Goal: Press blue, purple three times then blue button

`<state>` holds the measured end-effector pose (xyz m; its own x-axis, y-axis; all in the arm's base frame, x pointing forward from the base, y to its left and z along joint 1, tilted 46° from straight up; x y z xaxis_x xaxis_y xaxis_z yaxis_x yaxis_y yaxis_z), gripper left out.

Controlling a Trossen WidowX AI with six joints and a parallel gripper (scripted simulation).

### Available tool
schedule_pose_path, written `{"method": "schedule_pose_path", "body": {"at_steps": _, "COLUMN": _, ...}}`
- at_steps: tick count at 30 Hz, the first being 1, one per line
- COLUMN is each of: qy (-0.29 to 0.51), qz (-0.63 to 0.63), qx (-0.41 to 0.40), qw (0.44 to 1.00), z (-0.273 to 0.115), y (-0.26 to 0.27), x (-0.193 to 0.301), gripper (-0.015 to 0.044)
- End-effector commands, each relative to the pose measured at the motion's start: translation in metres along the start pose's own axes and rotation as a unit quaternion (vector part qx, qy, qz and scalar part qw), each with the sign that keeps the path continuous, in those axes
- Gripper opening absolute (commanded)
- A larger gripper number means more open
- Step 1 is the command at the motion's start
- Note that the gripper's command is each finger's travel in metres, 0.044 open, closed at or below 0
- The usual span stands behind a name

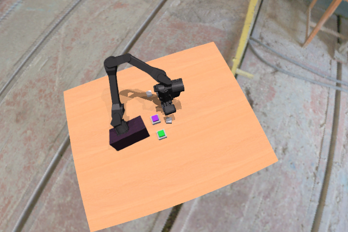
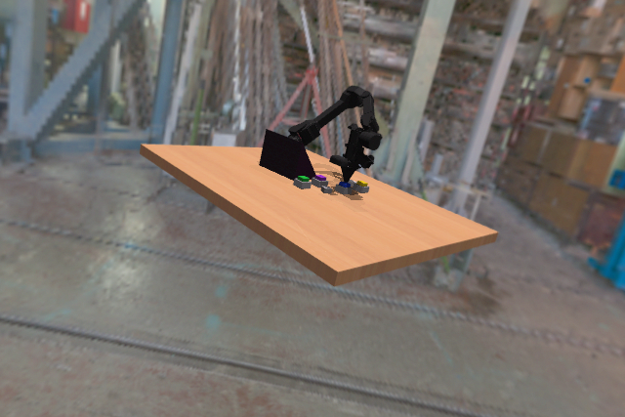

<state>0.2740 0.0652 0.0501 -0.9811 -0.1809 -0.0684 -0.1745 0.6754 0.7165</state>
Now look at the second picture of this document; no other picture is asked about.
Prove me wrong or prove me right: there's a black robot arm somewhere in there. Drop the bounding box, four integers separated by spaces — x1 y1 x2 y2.
288 86 382 169

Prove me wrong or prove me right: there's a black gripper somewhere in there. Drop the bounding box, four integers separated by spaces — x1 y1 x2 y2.
329 142 364 183

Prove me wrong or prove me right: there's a purple button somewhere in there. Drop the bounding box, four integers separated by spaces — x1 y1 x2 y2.
312 175 329 188

